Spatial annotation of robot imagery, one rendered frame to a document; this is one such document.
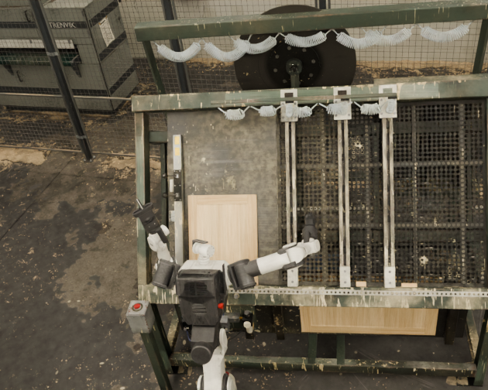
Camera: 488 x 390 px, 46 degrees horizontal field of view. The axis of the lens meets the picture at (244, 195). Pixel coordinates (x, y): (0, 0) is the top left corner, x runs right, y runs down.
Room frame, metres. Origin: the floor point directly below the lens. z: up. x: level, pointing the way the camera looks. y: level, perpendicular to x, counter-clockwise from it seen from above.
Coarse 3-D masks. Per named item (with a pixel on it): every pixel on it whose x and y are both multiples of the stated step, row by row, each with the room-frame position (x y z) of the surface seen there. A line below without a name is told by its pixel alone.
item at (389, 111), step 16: (384, 112) 2.82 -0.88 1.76; (384, 128) 2.80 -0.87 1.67; (384, 144) 2.74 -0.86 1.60; (384, 160) 2.69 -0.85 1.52; (384, 176) 2.63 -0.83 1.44; (384, 192) 2.58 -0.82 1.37; (384, 208) 2.52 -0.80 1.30; (384, 224) 2.46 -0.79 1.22; (384, 240) 2.41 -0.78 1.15; (384, 256) 2.35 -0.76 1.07; (384, 272) 2.29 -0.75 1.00
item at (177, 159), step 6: (174, 138) 3.10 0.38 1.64; (180, 138) 3.09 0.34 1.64; (174, 144) 3.07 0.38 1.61; (180, 144) 3.06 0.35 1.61; (174, 150) 3.05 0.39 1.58; (180, 150) 3.04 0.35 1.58; (174, 156) 3.03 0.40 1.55; (180, 156) 3.02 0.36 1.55; (174, 162) 3.00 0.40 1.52; (180, 162) 2.99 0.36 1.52; (174, 168) 2.98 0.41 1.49; (180, 168) 2.97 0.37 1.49; (174, 204) 2.85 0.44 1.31; (180, 204) 2.84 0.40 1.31; (174, 210) 2.82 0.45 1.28; (180, 210) 2.81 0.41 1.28; (174, 216) 2.80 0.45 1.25; (180, 216) 2.79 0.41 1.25; (180, 222) 2.77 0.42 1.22; (180, 228) 2.75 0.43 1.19; (180, 234) 2.72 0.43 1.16; (180, 240) 2.70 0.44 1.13; (180, 246) 2.68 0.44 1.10; (180, 252) 2.66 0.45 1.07; (180, 258) 2.63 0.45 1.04; (180, 264) 2.61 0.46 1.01
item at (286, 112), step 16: (288, 112) 2.86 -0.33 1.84; (288, 128) 2.93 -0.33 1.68; (288, 144) 2.88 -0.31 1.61; (288, 160) 2.82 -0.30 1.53; (288, 176) 2.76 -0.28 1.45; (288, 192) 2.70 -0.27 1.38; (288, 208) 2.65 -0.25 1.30; (288, 224) 2.59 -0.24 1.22; (288, 240) 2.53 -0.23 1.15; (288, 272) 2.41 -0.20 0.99
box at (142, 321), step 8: (144, 304) 2.40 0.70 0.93; (128, 312) 2.35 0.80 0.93; (136, 312) 2.34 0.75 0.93; (144, 312) 2.33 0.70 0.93; (152, 312) 2.41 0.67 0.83; (128, 320) 2.34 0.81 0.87; (136, 320) 2.32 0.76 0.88; (144, 320) 2.31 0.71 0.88; (152, 320) 2.38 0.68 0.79; (136, 328) 2.33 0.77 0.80; (144, 328) 2.32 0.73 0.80
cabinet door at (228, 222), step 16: (192, 208) 2.82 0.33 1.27; (208, 208) 2.80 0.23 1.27; (224, 208) 2.78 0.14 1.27; (240, 208) 2.76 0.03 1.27; (256, 208) 2.74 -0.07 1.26; (192, 224) 2.76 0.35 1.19; (208, 224) 2.74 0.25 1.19; (224, 224) 2.72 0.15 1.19; (240, 224) 2.70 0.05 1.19; (256, 224) 2.67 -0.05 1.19; (208, 240) 2.68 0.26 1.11; (224, 240) 2.66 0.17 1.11; (240, 240) 2.64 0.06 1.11; (256, 240) 2.61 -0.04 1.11; (192, 256) 2.64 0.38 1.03; (224, 256) 2.60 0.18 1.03; (240, 256) 2.58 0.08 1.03; (256, 256) 2.55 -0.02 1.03
